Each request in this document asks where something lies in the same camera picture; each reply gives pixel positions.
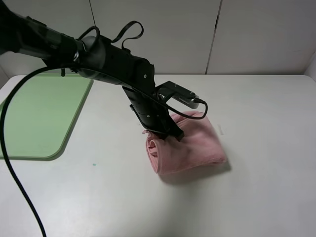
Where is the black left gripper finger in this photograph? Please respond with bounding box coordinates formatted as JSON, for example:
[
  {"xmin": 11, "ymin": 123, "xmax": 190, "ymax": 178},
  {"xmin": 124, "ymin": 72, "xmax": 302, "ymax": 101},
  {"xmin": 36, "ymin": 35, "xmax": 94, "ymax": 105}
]
[
  {"xmin": 168, "ymin": 123, "xmax": 184, "ymax": 141},
  {"xmin": 148, "ymin": 128, "xmax": 169, "ymax": 140}
]

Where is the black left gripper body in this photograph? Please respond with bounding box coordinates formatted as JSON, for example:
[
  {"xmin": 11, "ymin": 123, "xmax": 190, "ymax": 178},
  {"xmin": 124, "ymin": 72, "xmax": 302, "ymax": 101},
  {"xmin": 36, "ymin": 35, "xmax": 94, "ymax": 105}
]
[{"xmin": 81, "ymin": 36, "xmax": 175, "ymax": 131}]

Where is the pink terry towel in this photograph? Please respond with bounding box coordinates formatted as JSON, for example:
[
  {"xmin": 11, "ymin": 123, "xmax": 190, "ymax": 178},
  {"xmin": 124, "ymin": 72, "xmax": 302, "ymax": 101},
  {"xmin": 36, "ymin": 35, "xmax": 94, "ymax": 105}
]
[{"xmin": 143, "ymin": 114, "xmax": 227, "ymax": 175}]

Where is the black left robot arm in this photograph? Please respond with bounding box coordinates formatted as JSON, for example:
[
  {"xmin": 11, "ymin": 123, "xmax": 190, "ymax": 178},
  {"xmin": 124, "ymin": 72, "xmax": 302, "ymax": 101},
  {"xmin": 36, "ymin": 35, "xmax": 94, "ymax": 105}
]
[{"xmin": 0, "ymin": 3, "xmax": 184, "ymax": 140}]

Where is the green plastic tray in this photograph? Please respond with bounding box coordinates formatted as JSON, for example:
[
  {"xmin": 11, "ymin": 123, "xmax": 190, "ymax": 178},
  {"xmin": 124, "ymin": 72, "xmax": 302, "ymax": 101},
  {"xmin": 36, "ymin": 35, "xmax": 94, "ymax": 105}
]
[{"xmin": 4, "ymin": 74, "xmax": 93, "ymax": 161}]

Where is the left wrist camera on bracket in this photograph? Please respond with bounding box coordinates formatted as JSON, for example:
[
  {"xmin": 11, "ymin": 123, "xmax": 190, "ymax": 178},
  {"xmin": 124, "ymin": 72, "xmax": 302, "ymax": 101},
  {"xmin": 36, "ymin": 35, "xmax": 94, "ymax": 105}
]
[{"xmin": 156, "ymin": 81, "xmax": 199, "ymax": 109}]

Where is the black left camera cable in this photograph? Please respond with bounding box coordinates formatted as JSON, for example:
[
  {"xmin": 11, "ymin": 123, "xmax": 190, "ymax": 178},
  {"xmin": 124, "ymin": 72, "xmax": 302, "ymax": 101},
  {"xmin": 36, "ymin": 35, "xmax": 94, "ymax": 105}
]
[{"xmin": 0, "ymin": 20, "xmax": 208, "ymax": 237}]

